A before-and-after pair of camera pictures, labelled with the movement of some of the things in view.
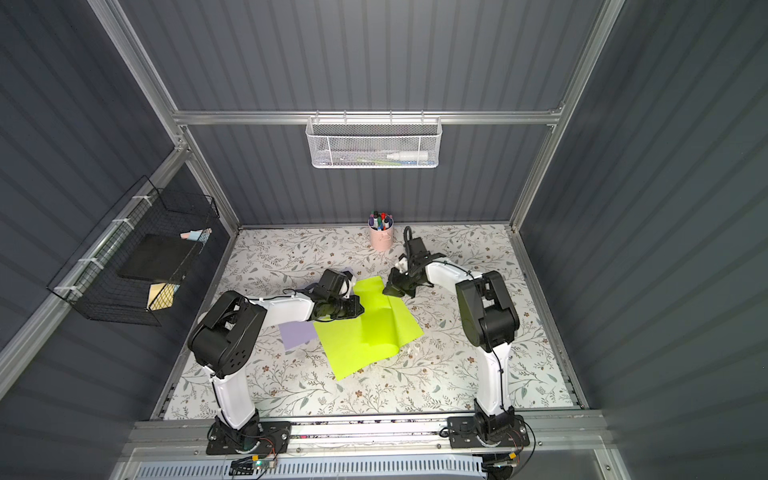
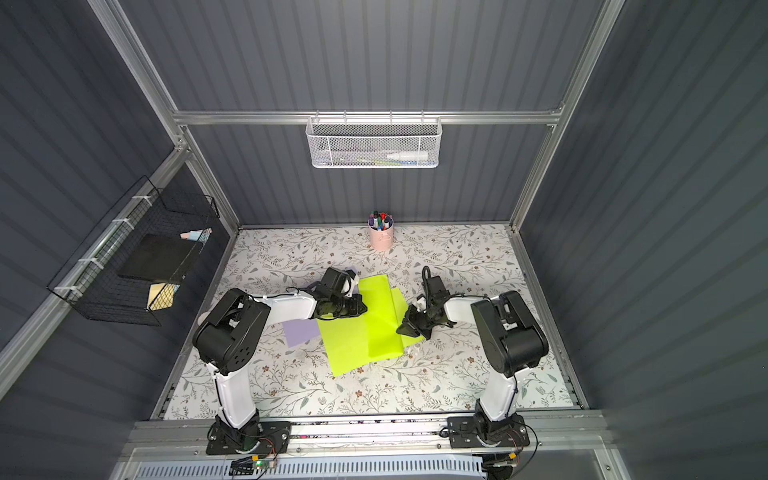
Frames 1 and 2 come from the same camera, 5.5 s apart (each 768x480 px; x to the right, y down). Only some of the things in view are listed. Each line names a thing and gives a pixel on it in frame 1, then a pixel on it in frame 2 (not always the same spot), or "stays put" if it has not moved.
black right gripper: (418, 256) -> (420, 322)
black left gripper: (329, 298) stays put
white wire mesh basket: (375, 142) stays put
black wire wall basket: (128, 267) stays put
